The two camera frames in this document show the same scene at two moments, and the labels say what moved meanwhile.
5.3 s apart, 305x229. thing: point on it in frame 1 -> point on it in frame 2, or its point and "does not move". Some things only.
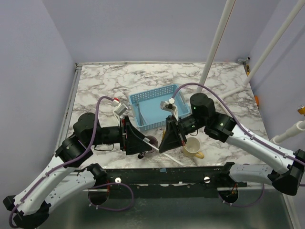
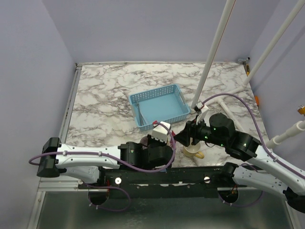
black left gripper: x=123 y=135 -> x=150 y=142
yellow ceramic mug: x=191 y=148 does not move
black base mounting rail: x=170 y=183 does not move
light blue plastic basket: x=146 y=106 does not move
